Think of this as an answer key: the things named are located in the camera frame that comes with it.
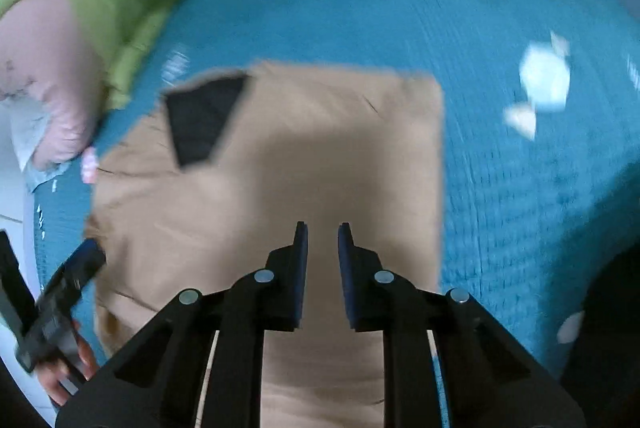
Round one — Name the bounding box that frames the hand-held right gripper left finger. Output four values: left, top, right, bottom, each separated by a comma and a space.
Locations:
55, 221, 309, 428

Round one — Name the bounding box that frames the tan garment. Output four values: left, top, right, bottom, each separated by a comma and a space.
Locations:
84, 61, 446, 428

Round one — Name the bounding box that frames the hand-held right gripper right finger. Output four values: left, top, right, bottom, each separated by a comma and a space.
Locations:
337, 222, 587, 428

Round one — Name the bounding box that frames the teal patterned bedspread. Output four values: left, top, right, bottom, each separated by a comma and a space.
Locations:
30, 0, 640, 389

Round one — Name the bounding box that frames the pink cloth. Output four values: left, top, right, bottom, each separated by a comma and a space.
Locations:
0, 0, 108, 171

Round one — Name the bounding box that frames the person's left hand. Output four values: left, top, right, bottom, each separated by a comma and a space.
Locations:
39, 321, 99, 406

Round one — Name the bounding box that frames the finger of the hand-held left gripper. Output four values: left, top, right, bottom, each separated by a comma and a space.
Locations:
42, 238, 107, 304

